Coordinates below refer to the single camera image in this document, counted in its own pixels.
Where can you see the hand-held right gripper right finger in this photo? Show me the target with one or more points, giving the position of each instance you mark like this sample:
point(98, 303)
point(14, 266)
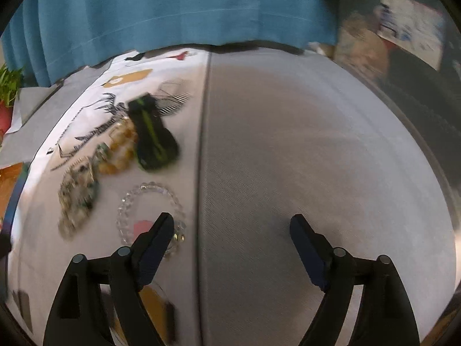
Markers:
point(309, 256)

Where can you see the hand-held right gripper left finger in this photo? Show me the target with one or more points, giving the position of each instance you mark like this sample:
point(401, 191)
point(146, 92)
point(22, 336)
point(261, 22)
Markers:
point(153, 256)

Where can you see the cluster of gold pearl bangles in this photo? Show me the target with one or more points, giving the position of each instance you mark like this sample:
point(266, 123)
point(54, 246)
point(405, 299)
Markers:
point(77, 194)

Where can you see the orange metal tray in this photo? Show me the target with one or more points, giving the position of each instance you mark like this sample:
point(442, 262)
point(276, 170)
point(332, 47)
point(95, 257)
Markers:
point(9, 187)

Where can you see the white deer printed cloth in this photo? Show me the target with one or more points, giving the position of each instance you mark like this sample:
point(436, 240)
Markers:
point(108, 183)

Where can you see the black green wristwatch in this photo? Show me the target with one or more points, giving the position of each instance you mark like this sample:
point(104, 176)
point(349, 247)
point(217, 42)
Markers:
point(151, 133)

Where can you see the brown blurry bag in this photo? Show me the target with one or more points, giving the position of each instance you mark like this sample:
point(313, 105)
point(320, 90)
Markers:
point(363, 47)

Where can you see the green plant in red pot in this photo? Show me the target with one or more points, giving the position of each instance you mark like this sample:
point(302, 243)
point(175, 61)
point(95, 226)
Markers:
point(8, 86)

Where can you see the blue curtain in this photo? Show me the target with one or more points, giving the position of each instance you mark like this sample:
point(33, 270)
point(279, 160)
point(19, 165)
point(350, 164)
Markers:
point(173, 10)

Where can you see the white printed box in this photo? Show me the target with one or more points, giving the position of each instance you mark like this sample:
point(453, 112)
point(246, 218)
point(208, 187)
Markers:
point(410, 25)

